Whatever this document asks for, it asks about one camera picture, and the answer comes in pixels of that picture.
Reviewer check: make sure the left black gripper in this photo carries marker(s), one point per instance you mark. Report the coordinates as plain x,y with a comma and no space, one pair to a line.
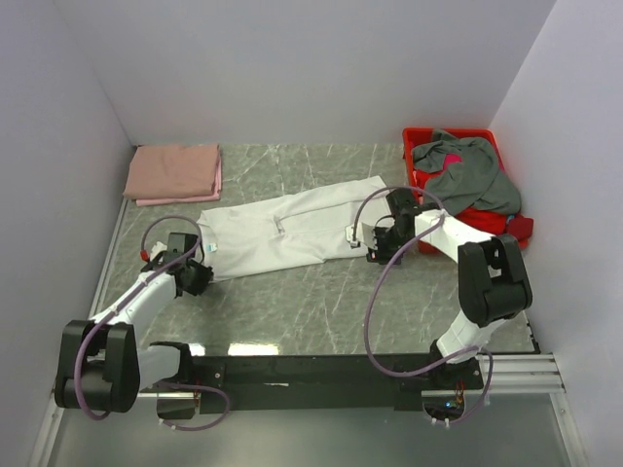
204,274

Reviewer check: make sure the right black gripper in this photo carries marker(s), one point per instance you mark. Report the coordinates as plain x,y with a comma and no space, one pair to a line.
381,255

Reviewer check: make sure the white t shirt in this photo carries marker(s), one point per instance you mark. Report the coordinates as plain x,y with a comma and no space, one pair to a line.
288,232

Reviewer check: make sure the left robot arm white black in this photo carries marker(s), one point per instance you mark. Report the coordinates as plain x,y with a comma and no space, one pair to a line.
101,368

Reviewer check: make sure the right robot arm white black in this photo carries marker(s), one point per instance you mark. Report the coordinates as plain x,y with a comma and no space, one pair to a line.
493,283

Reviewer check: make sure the folded light pink t shirt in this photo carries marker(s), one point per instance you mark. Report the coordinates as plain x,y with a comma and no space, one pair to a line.
214,192

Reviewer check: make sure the grey t shirt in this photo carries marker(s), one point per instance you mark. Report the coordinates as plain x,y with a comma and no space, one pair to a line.
478,182

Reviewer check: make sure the red plastic bin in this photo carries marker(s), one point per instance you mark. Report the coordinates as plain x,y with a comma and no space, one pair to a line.
415,136

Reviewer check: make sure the folded salmon t shirt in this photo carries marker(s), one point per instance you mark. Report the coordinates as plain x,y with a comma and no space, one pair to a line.
172,171

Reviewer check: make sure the black base beam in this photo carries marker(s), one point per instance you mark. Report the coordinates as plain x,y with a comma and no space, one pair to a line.
264,383

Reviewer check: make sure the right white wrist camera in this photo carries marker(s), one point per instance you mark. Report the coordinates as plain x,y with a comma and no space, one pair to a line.
360,234

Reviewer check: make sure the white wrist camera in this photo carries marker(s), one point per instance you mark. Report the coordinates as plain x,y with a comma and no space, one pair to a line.
153,253
360,234

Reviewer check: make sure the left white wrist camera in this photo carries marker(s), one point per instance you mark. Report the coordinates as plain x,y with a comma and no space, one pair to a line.
153,253

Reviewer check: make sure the aluminium rail frame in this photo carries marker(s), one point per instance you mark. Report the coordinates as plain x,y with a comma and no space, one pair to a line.
518,427

